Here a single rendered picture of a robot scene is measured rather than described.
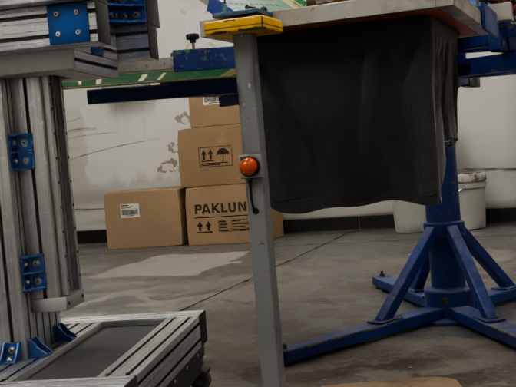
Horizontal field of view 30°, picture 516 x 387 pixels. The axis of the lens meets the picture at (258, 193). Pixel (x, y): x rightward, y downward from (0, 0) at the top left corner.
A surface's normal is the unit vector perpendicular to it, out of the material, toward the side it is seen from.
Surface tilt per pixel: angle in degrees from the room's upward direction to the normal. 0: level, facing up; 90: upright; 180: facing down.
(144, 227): 90
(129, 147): 90
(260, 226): 90
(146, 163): 90
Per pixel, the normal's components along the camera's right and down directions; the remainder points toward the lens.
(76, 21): -0.14, 0.07
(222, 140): -0.40, 0.06
